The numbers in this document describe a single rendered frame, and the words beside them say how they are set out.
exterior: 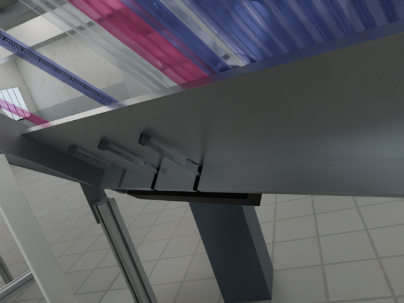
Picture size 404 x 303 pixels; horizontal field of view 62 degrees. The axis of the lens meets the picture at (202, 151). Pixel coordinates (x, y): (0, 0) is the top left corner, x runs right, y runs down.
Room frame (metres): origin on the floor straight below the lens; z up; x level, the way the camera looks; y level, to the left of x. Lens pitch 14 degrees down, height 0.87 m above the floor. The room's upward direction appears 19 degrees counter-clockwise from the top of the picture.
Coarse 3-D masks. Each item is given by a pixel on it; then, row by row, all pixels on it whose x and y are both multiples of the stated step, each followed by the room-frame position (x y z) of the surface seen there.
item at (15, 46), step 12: (0, 36) 0.38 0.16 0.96; (12, 36) 0.38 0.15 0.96; (12, 48) 0.38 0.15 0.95; (24, 48) 0.39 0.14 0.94; (36, 60) 0.39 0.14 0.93; (48, 60) 0.40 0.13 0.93; (48, 72) 0.41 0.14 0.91; (60, 72) 0.41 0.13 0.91; (72, 84) 0.42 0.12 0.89; (84, 84) 0.42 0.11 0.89; (96, 96) 0.43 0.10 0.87; (108, 96) 0.44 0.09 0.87
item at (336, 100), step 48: (336, 48) 0.23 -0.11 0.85; (384, 48) 0.22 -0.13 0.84; (144, 96) 0.39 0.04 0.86; (192, 96) 0.34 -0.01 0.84; (240, 96) 0.32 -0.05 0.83; (288, 96) 0.29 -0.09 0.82; (336, 96) 0.27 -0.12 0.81; (384, 96) 0.25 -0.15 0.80; (48, 144) 0.67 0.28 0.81; (96, 144) 0.58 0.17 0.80; (144, 144) 0.47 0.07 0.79; (192, 144) 0.46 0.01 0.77; (240, 144) 0.41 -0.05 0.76; (288, 144) 0.37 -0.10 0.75; (336, 144) 0.34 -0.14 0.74; (384, 144) 0.31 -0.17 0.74
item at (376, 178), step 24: (168, 168) 0.59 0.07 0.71; (216, 168) 0.51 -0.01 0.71; (240, 168) 0.47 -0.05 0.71; (264, 168) 0.44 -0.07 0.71; (288, 168) 0.42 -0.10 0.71; (312, 168) 0.39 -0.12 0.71; (336, 168) 0.37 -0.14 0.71; (360, 168) 0.35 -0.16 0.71; (384, 168) 0.33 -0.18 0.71; (240, 192) 0.46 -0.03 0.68; (264, 192) 0.43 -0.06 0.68; (288, 192) 0.40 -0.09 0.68; (312, 192) 0.37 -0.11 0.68; (336, 192) 0.35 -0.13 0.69; (360, 192) 0.33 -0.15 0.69; (384, 192) 0.32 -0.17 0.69
